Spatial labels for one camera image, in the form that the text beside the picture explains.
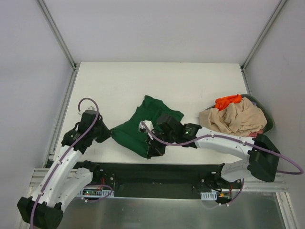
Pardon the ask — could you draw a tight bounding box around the green t shirt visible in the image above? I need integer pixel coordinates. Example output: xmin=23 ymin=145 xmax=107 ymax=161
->
xmin=111 ymin=95 xmax=184 ymax=159

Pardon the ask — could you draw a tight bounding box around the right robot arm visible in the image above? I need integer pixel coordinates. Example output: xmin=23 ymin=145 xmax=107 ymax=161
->
xmin=139 ymin=114 xmax=280 ymax=188

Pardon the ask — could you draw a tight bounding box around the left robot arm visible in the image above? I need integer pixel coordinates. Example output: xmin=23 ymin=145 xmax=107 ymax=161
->
xmin=17 ymin=110 xmax=111 ymax=229

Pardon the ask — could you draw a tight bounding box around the orange t shirt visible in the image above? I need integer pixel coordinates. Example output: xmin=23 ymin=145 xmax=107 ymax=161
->
xmin=214 ymin=94 xmax=242 ymax=111

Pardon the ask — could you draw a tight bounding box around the beige t shirt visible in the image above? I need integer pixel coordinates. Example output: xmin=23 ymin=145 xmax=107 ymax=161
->
xmin=198 ymin=98 xmax=267 ymax=138

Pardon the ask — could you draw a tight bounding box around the pink t shirt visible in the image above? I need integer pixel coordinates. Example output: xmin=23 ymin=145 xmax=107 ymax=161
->
xmin=249 ymin=129 xmax=263 ymax=138

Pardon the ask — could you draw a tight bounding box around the grey laundry basket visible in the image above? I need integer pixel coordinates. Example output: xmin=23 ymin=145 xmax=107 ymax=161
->
xmin=209 ymin=94 xmax=275 ymax=136

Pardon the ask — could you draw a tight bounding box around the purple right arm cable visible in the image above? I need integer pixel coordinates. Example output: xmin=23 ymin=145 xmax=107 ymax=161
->
xmin=140 ymin=121 xmax=305 ymax=210

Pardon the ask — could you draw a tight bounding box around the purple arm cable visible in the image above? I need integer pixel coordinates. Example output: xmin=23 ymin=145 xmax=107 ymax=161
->
xmin=140 ymin=121 xmax=305 ymax=210
xmin=30 ymin=97 xmax=115 ymax=229

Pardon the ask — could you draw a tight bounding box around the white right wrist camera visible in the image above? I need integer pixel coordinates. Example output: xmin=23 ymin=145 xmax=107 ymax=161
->
xmin=138 ymin=120 xmax=154 ymax=133

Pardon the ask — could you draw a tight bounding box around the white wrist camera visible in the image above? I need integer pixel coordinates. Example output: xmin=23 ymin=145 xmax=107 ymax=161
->
xmin=138 ymin=120 xmax=154 ymax=133
xmin=83 ymin=106 xmax=97 ymax=115

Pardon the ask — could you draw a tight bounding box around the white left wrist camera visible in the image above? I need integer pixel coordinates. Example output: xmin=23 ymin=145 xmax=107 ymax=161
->
xmin=83 ymin=106 xmax=97 ymax=115

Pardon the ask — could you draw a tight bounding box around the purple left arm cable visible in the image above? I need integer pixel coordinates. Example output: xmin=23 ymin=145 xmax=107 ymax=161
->
xmin=30 ymin=97 xmax=115 ymax=229

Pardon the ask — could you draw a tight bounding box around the left aluminium side rail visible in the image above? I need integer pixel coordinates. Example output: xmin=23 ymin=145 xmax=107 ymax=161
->
xmin=42 ymin=64 xmax=80 ymax=168

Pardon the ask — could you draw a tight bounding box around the aluminium side rail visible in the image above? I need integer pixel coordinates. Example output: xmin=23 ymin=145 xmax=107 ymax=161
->
xmin=42 ymin=64 xmax=80 ymax=168
xmin=242 ymin=70 xmax=274 ymax=172

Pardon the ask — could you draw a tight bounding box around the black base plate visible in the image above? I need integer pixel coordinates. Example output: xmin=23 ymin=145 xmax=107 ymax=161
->
xmin=46 ymin=161 xmax=246 ymax=198

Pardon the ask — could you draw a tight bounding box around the left white cable duct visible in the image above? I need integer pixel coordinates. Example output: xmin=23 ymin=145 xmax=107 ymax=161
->
xmin=76 ymin=188 xmax=114 ymax=198

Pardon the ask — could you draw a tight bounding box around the white cable duct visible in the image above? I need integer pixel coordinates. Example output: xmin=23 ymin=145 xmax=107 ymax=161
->
xmin=200 ymin=191 xmax=217 ymax=201
xmin=76 ymin=188 xmax=114 ymax=198

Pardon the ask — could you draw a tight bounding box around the left aluminium frame post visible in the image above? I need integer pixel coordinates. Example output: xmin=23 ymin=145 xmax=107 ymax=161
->
xmin=35 ymin=0 xmax=78 ymax=70

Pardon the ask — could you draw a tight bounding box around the aluminium frame post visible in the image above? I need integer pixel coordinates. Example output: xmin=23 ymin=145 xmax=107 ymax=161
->
xmin=35 ymin=0 xmax=78 ymax=70
xmin=241 ymin=0 xmax=289 ymax=73

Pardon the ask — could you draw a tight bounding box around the front aluminium rail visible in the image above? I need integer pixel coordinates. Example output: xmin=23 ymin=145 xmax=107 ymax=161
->
xmin=29 ymin=168 xmax=288 ymax=192

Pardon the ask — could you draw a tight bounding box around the right white cable duct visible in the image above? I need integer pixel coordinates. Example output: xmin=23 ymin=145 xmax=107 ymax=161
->
xmin=200 ymin=191 xmax=217 ymax=201

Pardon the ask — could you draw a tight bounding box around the right aluminium side rail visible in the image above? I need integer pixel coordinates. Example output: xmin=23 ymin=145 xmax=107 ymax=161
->
xmin=242 ymin=70 xmax=274 ymax=172

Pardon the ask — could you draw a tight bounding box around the right aluminium frame post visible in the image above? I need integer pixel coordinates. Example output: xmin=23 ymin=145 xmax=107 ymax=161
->
xmin=241 ymin=0 xmax=289 ymax=73

